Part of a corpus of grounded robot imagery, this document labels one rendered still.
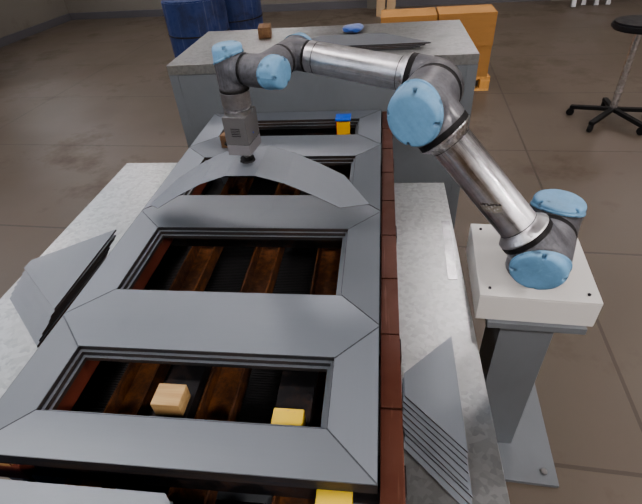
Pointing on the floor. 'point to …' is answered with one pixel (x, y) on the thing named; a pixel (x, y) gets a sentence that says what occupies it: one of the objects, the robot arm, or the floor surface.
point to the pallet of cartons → (482, 37)
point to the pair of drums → (207, 19)
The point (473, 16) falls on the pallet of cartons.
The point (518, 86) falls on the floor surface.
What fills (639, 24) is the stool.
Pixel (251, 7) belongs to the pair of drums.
